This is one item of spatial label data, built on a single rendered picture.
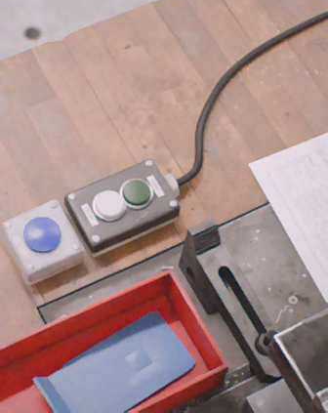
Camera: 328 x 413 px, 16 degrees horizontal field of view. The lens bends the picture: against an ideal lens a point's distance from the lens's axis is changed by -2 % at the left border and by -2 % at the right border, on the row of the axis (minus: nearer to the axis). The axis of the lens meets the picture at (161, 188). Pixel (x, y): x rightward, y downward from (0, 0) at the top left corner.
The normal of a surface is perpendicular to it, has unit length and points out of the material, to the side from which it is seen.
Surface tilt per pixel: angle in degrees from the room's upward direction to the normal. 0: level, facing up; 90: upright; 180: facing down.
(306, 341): 0
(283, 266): 0
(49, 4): 0
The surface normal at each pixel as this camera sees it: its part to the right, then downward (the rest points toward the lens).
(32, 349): 0.48, 0.80
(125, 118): 0.10, -0.47
